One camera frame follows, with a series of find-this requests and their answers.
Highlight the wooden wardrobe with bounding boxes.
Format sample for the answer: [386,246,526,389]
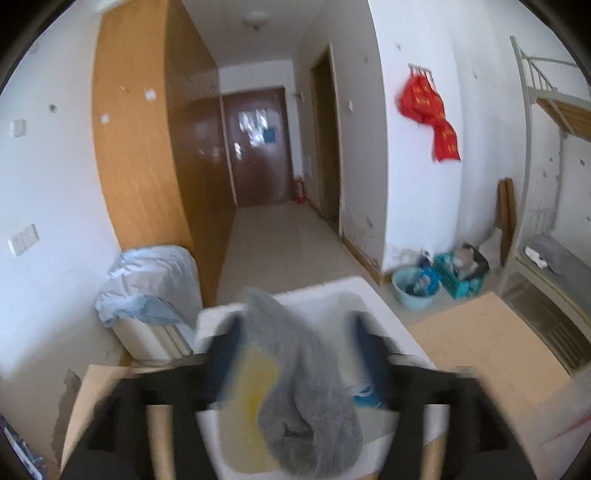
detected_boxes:
[92,0,236,305]

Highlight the yellow foam net sleeve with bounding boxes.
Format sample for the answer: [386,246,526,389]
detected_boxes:
[222,353,283,472]

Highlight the red bags on wall hook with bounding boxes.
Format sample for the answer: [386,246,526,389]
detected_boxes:
[397,65,462,162]

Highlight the light blue plastic basin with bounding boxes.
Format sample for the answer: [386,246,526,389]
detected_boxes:
[392,265,443,311]

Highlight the white box under cloth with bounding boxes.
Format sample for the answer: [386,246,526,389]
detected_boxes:
[113,318,195,361]

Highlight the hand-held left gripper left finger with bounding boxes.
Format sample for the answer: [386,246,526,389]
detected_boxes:
[60,318,245,480]

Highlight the teal plastic basket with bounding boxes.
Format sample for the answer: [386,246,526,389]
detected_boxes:
[434,244,490,299]

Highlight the metal bunk bed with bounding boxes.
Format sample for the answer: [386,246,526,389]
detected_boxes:
[499,34,591,374]

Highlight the brown side door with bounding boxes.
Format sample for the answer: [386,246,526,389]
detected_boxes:
[309,44,343,222]

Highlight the grey sock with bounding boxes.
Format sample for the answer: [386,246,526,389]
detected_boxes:
[240,288,365,476]

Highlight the wooden boards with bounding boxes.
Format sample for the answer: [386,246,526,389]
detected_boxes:
[496,178,516,266]

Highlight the dark brown entrance door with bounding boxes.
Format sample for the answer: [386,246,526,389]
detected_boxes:
[222,85,296,208]

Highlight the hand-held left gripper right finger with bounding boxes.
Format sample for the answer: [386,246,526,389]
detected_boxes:
[351,314,536,480]

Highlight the grey folded blanket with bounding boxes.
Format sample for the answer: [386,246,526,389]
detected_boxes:
[524,234,574,274]

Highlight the white foam box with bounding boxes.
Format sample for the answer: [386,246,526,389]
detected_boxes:
[194,276,451,480]

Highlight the printed magazine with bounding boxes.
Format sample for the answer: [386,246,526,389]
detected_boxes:
[0,415,47,480]

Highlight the white double wall switch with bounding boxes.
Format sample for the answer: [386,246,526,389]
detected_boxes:
[8,224,40,257]

